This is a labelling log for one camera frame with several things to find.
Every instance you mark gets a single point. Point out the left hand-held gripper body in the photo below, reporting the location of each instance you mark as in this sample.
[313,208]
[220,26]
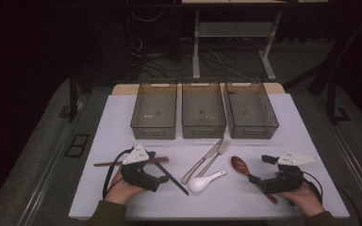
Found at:
[138,175]

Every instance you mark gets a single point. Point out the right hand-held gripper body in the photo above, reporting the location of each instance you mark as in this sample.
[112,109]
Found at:
[284,183]

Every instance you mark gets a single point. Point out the brown wooden chopstick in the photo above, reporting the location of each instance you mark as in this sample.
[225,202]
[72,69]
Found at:
[160,160]

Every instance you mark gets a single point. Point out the black chopstick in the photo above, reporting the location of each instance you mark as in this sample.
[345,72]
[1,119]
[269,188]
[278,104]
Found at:
[176,183]

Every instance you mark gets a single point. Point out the brown wooden spoon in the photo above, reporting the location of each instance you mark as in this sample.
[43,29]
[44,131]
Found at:
[238,164]

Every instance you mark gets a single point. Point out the white ceramic spoon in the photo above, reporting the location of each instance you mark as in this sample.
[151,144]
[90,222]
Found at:
[198,184]

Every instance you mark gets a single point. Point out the translucent grey plastic bin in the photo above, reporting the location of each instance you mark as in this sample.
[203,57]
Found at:
[251,109]
[154,109]
[203,109]

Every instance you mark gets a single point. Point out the steel fork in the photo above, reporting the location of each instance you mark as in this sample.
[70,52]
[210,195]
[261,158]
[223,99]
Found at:
[223,147]

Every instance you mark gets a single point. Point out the steel table knife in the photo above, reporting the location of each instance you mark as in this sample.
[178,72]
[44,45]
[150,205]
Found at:
[208,153]

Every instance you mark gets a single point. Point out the person's left hand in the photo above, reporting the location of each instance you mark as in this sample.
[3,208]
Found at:
[122,191]

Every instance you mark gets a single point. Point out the person's right hand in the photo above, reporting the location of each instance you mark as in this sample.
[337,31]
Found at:
[306,201]

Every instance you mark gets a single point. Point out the black upright stand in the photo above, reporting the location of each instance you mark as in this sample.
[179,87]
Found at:
[330,100]
[73,94]

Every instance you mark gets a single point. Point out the black slanted stand bar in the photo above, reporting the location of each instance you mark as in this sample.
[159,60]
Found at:
[319,84]

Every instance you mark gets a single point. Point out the black floor socket frame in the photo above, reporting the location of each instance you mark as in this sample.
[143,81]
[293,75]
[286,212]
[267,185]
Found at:
[77,145]

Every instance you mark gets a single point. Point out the metal floor rail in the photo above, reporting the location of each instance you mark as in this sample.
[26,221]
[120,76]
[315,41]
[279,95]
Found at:
[49,169]
[353,158]

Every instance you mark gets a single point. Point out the white desk with metal frame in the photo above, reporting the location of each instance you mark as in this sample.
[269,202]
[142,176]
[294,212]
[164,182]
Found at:
[196,47]

